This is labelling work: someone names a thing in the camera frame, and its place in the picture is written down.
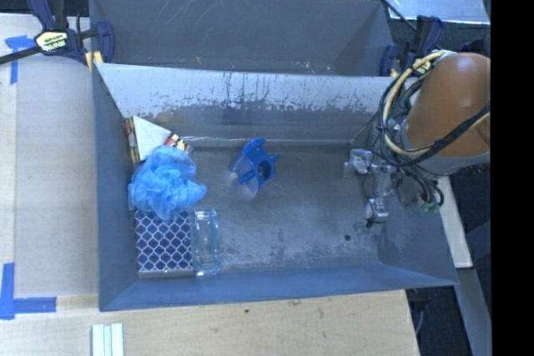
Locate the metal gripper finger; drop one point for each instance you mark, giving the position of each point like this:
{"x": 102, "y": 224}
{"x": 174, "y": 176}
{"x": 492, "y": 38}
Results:
{"x": 377, "y": 210}
{"x": 359, "y": 162}

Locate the grey metal bin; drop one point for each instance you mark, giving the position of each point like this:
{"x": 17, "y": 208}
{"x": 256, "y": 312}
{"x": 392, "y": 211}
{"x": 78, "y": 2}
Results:
{"x": 300, "y": 221}

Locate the blue plastic tool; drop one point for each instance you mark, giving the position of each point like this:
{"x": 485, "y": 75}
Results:
{"x": 256, "y": 164}

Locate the clear glass container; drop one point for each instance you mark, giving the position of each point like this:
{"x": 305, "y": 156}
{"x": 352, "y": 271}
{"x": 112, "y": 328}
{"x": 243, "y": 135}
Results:
{"x": 205, "y": 242}

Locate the light blue mesh cloth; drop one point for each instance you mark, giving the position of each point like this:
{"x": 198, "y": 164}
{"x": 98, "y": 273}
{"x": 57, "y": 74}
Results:
{"x": 164, "y": 183}

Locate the blue white patterned box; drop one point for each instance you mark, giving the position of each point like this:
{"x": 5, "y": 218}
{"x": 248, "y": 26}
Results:
{"x": 162, "y": 246}

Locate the white box with red print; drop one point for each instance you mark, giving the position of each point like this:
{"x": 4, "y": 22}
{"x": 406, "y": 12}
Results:
{"x": 146, "y": 135}

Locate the pale wood board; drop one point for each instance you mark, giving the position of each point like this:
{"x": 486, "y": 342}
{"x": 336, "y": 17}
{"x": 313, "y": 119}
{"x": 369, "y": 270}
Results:
{"x": 54, "y": 179}

